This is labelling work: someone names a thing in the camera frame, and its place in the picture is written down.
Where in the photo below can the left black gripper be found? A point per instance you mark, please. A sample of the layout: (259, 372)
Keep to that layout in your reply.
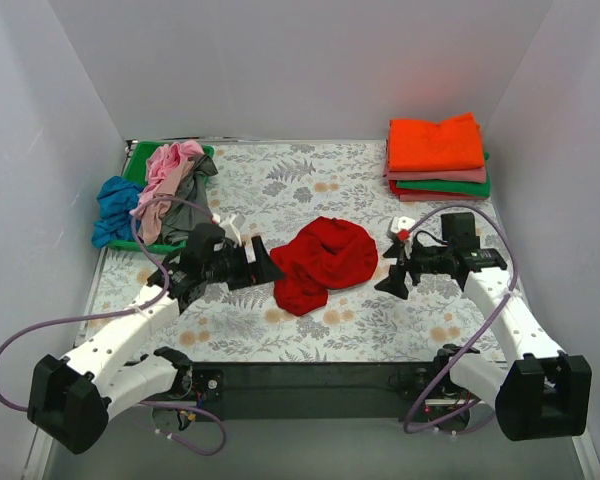
(250, 267)

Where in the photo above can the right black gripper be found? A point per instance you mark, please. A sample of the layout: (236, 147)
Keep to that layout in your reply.
(406, 267)

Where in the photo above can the red t shirt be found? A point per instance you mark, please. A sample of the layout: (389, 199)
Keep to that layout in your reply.
(327, 254)
(396, 190)

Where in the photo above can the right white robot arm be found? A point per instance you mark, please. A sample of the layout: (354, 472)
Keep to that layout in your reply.
(544, 393)

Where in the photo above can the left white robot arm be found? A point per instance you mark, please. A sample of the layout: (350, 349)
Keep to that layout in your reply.
(73, 398)

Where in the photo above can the folded light pink t shirt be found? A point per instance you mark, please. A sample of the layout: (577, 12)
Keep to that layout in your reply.
(431, 197)

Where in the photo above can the folded red t shirt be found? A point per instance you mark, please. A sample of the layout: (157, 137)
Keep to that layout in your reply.
(396, 190)

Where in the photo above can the floral table mat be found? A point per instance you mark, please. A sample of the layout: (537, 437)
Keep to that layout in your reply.
(279, 188)

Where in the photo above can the folded green t shirt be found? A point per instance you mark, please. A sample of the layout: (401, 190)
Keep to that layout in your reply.
(450, 187)

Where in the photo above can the folded orange t shirt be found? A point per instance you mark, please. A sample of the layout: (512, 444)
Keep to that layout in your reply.
(416, 145)

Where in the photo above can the blue t shirt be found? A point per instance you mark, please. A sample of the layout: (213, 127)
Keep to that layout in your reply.
(116, 199)

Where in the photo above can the green plastic tray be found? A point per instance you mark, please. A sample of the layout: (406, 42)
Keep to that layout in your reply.
(145, 155)

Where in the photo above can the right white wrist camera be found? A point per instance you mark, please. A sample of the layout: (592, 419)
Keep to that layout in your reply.
(400, 228)

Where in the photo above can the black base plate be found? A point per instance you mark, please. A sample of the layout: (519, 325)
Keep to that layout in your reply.
(305, 390)

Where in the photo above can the aluminium frame rail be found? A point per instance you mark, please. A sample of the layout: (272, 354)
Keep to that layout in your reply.
(322, 449)

